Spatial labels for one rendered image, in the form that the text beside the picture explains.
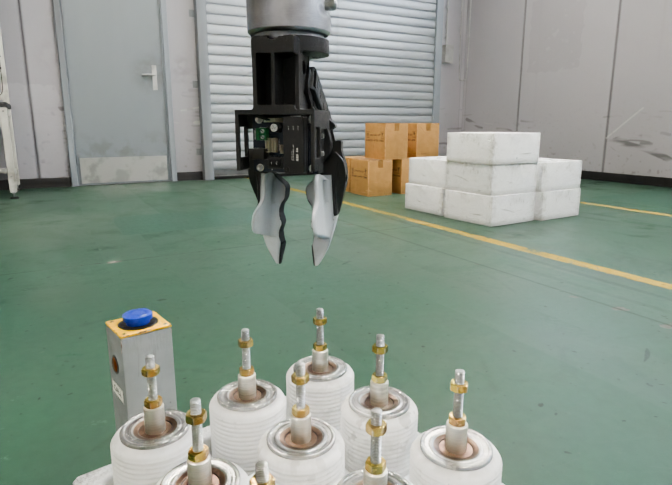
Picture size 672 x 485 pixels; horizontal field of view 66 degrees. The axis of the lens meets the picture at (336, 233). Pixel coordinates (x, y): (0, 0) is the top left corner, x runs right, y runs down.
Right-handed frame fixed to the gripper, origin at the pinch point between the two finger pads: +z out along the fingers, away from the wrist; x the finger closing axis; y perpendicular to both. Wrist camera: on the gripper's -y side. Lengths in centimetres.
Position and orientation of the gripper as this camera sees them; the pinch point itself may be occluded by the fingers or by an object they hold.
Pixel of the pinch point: (299, 249)
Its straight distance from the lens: 53.0
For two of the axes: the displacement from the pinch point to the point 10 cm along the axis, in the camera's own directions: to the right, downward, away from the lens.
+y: -2.1, 2.0, -9.6
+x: 9.8, 0.4, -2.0
